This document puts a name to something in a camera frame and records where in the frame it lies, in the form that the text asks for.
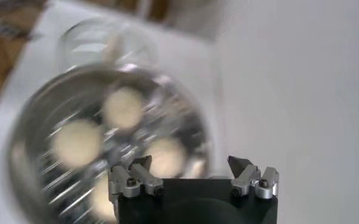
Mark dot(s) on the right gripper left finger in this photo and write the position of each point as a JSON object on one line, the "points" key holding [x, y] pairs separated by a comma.
{"points": [[121, 182]]}

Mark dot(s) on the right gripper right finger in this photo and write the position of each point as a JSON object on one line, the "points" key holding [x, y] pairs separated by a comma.
{"points": [[267, 182]]}

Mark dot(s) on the white steamed baozi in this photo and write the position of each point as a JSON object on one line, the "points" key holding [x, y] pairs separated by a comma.
{"points": [[75, 143], [122, 106], [167, 156], [101, 201]]}

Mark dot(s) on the stainless steel steamer basket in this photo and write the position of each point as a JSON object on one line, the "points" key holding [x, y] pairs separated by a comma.
{"points": [[30, 137]]}

